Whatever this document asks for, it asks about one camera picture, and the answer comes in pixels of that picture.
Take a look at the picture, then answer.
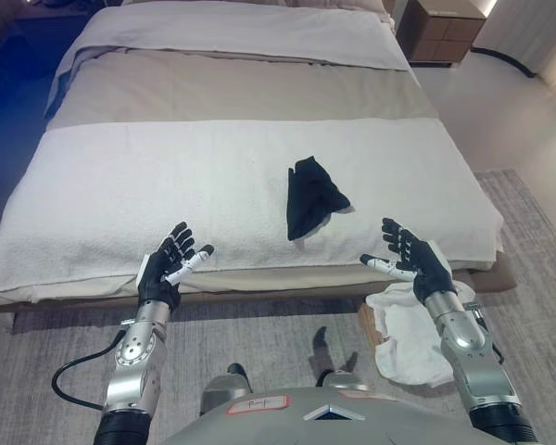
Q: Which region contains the black garment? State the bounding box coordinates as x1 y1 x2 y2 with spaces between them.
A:
285 156 353 242

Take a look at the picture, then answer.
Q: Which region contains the thick black wrist cable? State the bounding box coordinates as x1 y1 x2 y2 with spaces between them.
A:
51 319 135 412

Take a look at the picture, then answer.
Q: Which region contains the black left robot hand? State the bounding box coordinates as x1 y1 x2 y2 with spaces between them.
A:
136 221 215 312

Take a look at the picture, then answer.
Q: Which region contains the wicker laundry basket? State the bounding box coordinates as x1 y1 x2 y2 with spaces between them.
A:
357 301 386 348

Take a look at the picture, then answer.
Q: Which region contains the white terry blanket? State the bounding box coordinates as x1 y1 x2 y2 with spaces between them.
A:
0 116 504 305

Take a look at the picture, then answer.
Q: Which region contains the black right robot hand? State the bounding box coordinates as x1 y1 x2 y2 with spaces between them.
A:
360 217 459 305

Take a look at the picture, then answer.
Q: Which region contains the white basket liner cloth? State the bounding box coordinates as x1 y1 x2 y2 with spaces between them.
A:
365 280 476 388

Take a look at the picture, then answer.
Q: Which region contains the white folded bed sheet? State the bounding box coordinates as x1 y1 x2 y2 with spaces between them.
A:
44 6 411 117

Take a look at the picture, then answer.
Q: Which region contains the beige duvet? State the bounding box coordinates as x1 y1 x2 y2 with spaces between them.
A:
45 45 441 134

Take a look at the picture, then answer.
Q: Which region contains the silver robot leg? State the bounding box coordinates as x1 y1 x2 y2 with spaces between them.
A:
198 363 254 418
313 365 372 395

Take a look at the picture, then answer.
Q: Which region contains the silver left robot leg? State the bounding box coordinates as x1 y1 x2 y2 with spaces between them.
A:
198 363 254 418

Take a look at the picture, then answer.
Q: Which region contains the black curved floor cable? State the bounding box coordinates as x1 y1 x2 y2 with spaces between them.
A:
472 44 538 79

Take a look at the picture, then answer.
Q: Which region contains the grey robot torso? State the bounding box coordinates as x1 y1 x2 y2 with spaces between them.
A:
159 387 476 445

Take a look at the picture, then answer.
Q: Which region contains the silver right robot leg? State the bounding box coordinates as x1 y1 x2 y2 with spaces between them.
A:
313 365 372 395

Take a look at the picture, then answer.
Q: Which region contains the beige bed frame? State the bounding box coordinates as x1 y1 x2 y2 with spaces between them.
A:
0 252 513 335

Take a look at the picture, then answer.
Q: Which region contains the brown wooden nightstand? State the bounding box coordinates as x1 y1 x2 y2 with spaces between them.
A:
395 0 487 64

